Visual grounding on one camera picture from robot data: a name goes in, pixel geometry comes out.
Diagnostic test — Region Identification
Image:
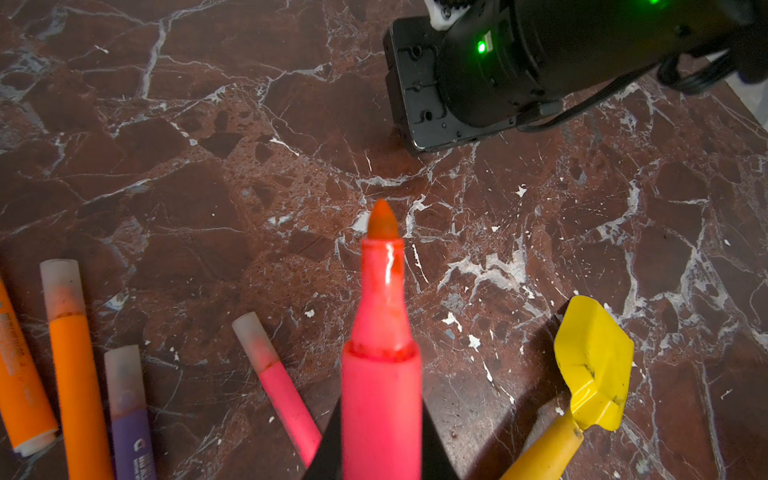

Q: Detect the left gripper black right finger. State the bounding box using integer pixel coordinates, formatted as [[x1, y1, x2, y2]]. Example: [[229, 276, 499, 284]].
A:
[[421, 401, 459, 480]]

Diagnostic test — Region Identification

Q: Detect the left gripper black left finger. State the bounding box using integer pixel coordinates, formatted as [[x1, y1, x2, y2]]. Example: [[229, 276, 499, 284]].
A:
[[302, 399, 342, 480]]

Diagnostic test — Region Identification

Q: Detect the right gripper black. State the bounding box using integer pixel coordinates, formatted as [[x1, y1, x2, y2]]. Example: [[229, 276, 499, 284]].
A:
[[383, 1, 563, 153]]

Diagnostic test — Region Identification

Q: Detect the pink marker pen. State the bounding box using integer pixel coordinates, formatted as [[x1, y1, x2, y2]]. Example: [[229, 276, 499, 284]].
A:
[[232, 312, 322, 467]]

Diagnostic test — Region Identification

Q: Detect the red marker pen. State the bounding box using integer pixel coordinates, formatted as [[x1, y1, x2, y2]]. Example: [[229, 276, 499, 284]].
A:
[[341, 200, 422, 479]]

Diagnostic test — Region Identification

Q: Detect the purple marker pen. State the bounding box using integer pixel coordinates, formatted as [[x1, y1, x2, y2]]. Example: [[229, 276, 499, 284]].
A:
[[104, 345, 157, 480]]

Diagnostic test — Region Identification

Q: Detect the orange marker pen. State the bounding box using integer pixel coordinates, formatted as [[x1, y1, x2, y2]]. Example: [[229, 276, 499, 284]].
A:
[[40, 259, 114, 479], [1, 283, 59, 457]]

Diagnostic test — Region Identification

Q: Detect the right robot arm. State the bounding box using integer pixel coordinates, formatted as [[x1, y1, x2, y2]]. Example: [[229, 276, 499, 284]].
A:
[[383, 1, 767, 155]]

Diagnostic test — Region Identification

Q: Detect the yellow toy shovel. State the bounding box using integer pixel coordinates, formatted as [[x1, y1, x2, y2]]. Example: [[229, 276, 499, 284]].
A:
[[502, 295, 634, 479]]

